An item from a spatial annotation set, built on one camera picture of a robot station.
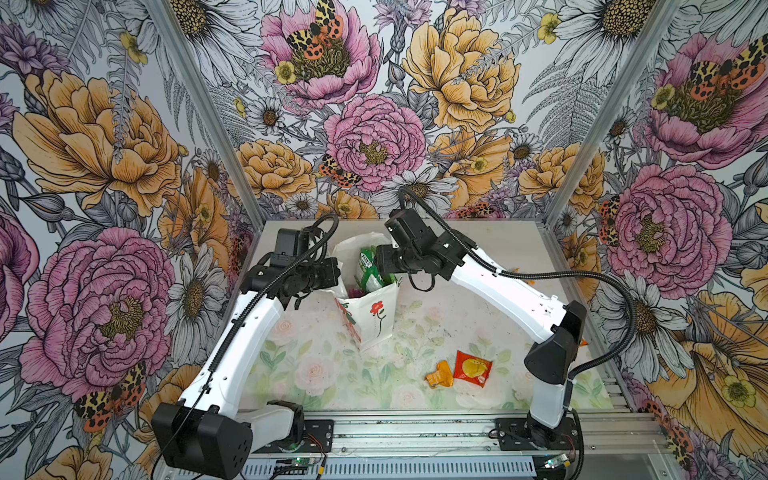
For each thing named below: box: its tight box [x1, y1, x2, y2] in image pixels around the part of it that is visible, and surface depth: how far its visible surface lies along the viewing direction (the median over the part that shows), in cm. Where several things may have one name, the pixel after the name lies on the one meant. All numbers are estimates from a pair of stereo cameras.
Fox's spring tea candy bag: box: [354, 245, 397, 291], surface depth 83 cm
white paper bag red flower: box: [332, 232, 399, 352], surface depth 79 cm
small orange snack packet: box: [424, 360, 454, 388], surface depth 84 cm
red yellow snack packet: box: [453, 350, 493, 388], surface depth 85 cm
